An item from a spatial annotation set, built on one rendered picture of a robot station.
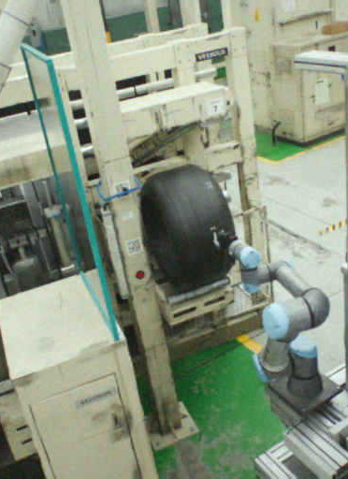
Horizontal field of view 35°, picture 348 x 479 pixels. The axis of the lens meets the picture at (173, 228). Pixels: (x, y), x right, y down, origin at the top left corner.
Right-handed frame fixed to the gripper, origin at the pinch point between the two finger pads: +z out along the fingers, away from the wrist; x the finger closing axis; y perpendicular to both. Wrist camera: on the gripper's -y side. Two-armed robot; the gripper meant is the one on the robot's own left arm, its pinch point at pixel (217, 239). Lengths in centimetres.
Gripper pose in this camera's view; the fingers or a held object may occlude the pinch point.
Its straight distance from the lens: 254.6
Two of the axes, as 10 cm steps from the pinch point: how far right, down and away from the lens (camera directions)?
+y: -2.0, -9.2, -3.3
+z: -3.4, -2.5, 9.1
